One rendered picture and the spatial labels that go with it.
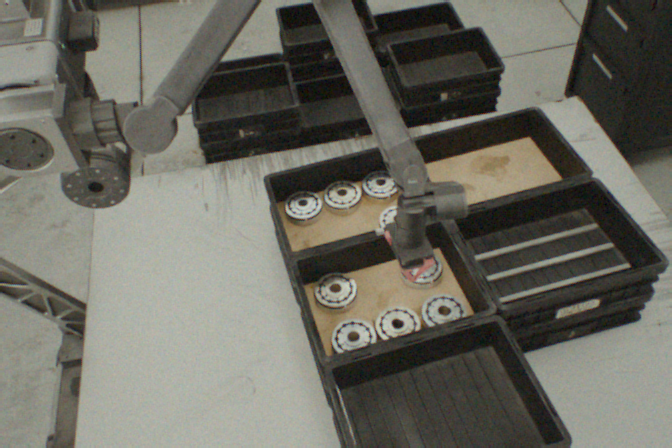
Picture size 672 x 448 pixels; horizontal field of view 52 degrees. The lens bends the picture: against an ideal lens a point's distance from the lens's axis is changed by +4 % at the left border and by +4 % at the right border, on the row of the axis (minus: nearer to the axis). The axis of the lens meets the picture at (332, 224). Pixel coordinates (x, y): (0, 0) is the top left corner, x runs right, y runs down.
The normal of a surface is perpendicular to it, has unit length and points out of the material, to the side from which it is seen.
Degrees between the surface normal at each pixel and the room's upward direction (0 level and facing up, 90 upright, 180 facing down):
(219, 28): 54
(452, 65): 0
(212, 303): 0
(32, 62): 0
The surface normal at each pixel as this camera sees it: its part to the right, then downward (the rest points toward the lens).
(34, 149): 0.18, 0.73
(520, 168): -0.07, -0.66
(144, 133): 0.12, 0.25
